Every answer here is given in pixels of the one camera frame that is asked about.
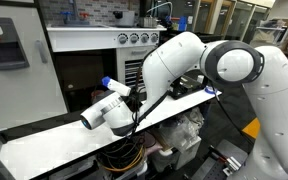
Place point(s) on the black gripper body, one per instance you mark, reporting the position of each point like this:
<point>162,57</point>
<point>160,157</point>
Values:
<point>131,100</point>

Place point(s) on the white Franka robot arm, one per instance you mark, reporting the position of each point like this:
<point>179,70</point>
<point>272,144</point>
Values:
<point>170,63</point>

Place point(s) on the pink soft item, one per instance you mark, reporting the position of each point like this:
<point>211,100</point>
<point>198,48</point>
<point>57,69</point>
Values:
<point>147,140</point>

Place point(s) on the white toy oven door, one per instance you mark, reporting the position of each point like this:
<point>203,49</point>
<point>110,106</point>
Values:
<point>132,55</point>

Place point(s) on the clear plastic bag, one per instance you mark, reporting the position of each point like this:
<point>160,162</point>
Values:
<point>179,131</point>

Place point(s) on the clear plastic storage bin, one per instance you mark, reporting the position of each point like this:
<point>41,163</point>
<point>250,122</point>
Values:
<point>124,168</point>

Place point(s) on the white storage container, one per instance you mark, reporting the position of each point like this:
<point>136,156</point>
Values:
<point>184,155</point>

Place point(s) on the toy oven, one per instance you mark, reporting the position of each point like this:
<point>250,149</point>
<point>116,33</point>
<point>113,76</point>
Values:
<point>84,36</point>

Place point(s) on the blue tape roll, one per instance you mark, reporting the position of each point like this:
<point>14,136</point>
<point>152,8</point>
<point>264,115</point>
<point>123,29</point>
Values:
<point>210,90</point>

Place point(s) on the grey toy pot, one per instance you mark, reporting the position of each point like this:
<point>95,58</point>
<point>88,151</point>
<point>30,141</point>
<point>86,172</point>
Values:
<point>125,18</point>

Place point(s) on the small blue box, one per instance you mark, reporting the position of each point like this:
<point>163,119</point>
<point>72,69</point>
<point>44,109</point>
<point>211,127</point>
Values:
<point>183,23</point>

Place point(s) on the toy faucet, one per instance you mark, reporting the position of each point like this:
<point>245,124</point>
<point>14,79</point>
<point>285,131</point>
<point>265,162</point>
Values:
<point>73,13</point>

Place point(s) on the white toy fridge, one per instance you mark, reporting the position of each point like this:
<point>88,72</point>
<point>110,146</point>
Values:
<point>17,93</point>

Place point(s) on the metal clamp with orange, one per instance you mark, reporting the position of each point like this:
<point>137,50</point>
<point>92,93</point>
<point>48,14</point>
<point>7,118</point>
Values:
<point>232,165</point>

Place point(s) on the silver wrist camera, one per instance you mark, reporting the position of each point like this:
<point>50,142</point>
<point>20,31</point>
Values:
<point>120,87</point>

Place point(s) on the black pegboard base plate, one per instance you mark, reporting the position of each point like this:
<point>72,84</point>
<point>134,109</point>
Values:
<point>217,156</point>

